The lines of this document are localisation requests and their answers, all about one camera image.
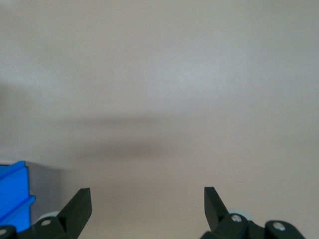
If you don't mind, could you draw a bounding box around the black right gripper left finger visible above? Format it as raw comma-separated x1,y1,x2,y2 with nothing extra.
0,188,93,239

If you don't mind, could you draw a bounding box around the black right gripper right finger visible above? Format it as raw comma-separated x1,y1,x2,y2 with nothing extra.
199,186,308,239

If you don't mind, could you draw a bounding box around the blue plastic bin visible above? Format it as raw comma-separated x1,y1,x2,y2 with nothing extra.
0,160,36,232

